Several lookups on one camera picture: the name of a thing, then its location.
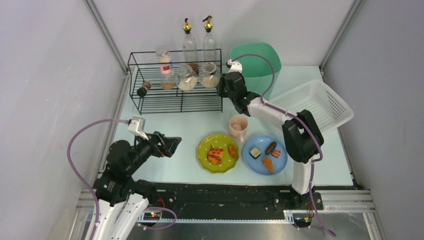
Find white plastic basket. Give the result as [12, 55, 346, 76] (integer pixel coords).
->
[269, 79, 354, 135]

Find black wire rack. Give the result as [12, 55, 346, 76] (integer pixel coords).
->
[127, 49, 223, 115]

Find tall jar blue label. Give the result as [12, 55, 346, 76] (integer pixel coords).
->
[155, 45, 172, 64]

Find brown sea cucumber toy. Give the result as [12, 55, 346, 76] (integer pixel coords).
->
[265, 141, 277, 155]

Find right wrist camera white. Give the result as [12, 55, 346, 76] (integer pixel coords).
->
[226, 59, 243, 74]

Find orange food chunk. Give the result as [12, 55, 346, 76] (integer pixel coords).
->
[262, 157, 275, 174]

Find oil bottle gold spout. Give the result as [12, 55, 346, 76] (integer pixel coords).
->
[202, 15, 217, 62]
[182, 18, 199, 75]

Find round glass jar silver lid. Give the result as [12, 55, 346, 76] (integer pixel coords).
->
[177, 64, 198, 91]

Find green dotted plate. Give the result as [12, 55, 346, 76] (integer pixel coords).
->
[195, 133, 240, 174]

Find green plastic bin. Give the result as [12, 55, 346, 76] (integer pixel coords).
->
[229, 42, 282, 95]

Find sushi roll piece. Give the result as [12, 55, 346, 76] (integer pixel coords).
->
[249, 147, 262, 159]

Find red white meat slice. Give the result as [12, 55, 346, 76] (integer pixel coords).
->
[271, 150, 281, 158]

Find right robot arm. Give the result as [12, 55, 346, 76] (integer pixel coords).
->
[217, 71, 324, 196]

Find pink mug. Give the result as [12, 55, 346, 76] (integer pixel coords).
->
[229, 114, 249, 143]

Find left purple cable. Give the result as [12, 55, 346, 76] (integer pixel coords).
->
[66, 119, 178, 240]

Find brown fried food piece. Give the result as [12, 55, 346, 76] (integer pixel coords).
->
[228, 144, 238, 159]

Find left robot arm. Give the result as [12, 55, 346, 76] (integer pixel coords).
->
[85, 131, 182, 240]

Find purple cable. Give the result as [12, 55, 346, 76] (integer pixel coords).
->
[231, 53, 337, 238]
[66, 119, 178, 240]

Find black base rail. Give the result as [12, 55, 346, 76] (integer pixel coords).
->
[112, 180, 324, 221]

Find orange chicken wing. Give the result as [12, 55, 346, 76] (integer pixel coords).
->
[207, 155, 222, 165]
[207, 145, 225, 158]

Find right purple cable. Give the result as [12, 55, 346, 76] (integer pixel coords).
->
[231, 53, 337, 238]

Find blue plate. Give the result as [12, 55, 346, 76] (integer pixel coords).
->
[243, 135, 288, 176]

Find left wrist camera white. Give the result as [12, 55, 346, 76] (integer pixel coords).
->
[127, 116, 149, 140]

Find pink lid spice shaker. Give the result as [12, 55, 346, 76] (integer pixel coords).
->
[159, 63, 175, 90]

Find small black cap spice bottle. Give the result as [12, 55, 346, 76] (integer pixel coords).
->
[136, 81, 152, 98]

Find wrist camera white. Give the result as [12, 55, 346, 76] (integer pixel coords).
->
[226, 59, 243, 74]
[127, 116, 149, 140]

